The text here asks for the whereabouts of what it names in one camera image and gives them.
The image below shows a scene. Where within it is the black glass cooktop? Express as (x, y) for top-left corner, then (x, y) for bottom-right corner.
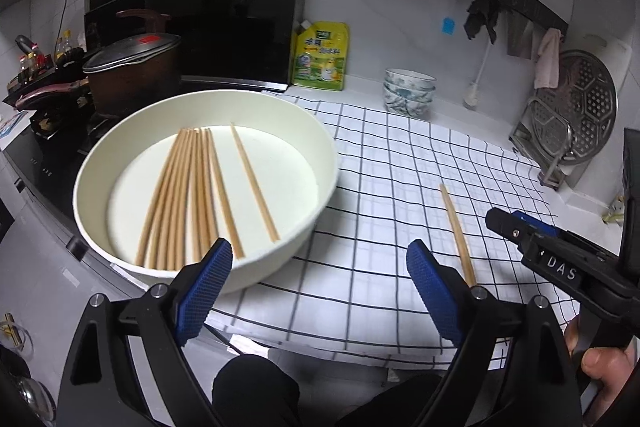
(0, 112), (146, 293)

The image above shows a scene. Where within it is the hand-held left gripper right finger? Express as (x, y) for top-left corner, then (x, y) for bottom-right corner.
(406, 238), (583, 427)

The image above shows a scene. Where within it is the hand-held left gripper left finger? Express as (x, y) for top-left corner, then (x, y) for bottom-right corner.
(57, 237), (234, 427)

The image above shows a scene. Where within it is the round perforated steel steamer plate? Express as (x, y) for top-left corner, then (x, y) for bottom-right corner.
(530, 49), (618, 165)

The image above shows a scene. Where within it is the white black checked cloth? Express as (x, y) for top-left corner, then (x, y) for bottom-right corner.
(205, 94), (581, 370)

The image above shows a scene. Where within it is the wooden chopstick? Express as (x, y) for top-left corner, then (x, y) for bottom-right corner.
(439, 184), (478, 289)

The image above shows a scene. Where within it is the metal rack stand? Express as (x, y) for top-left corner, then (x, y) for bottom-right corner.
(510, 109), (576, 190)

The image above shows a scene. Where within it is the dark red pan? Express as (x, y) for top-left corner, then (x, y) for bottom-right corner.
(2, 77), (91, 112)

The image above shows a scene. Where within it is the brown cooking pot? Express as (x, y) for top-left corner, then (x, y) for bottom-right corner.
(89, 52), (181, 118)

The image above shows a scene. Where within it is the yellow green detergent pouch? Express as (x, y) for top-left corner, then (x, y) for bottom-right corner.
(291, 21), (349, 92)

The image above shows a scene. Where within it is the white plug with cord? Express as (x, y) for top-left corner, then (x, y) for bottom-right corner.
(462, 34), (496, 111)

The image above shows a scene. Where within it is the dark brown cookware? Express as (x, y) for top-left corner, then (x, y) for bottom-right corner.
(116, 9), (171, 38)

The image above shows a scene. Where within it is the pink hanging cloth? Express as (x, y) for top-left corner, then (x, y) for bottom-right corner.
(534, 28), (563, 90)

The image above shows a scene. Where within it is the black hanging cloth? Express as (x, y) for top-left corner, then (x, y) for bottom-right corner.
(464, 0), (501, 45)

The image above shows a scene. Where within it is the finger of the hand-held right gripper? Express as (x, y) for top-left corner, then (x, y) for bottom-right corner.
(485, 208), (544, 264)
(510, 210), (561, 238)

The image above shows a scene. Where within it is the large white bowl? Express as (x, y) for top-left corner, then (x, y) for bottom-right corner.
(73, 90), (340, 295)

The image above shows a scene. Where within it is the person's right hand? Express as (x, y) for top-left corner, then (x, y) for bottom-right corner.
(564, 317), (636, 395)

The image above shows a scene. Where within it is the blue patterned ceramic bowl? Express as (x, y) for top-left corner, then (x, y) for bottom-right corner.
(384, 97), (432, 121)
(385, 68), (437, 92)
(384, 84), (436, 105)

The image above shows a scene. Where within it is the bundle of wooden chopsticks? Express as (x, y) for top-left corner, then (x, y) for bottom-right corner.
(134, 122), (281, 272)

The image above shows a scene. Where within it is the steel cleaver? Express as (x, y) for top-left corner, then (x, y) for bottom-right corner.
(507, 14), (536, 60)

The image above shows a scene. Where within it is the grey pot lid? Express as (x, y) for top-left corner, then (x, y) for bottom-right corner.
(82, 33), (183, 74)

